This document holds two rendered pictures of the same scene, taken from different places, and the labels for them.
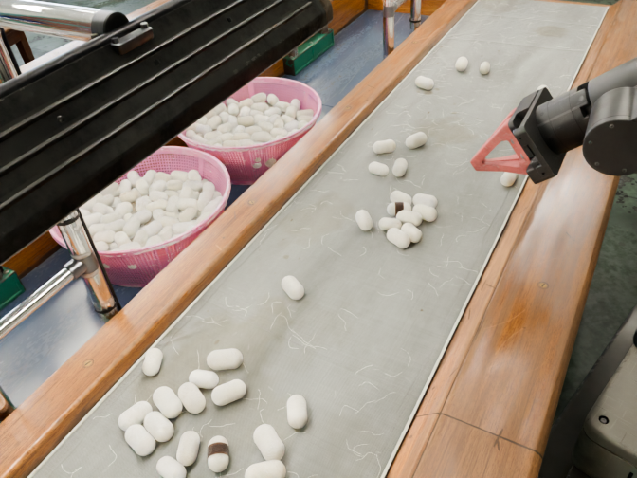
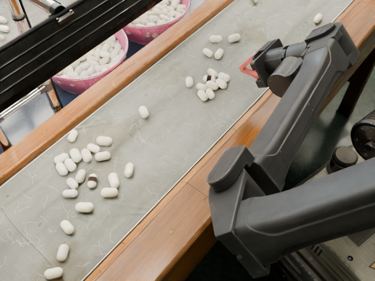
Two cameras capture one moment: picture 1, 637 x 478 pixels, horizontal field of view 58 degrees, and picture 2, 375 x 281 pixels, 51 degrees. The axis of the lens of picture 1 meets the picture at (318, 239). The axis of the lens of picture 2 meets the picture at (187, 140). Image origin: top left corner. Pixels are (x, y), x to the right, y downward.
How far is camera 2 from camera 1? 0.33 m
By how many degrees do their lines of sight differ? 15
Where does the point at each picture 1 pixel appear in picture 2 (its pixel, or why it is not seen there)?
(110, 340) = (55, 122)
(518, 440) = not seen: hidden behind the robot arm
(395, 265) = (197, 109)
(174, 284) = (89, 100)
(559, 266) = not seen: hidden behind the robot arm
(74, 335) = (41, 113)
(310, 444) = (131, 184)
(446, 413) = (189, 183)
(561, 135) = (272, 68)
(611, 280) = not seen: hidden behind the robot
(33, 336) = (23, 110)
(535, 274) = (257, 128)
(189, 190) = (107, 46)
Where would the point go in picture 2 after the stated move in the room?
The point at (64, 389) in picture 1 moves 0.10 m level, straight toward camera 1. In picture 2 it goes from (33, 141) to (46, 173)
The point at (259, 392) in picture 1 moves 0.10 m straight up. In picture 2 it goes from (116, 158) to (109, 132)
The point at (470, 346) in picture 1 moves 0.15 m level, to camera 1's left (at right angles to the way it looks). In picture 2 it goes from (212, 156) to (147, 150)
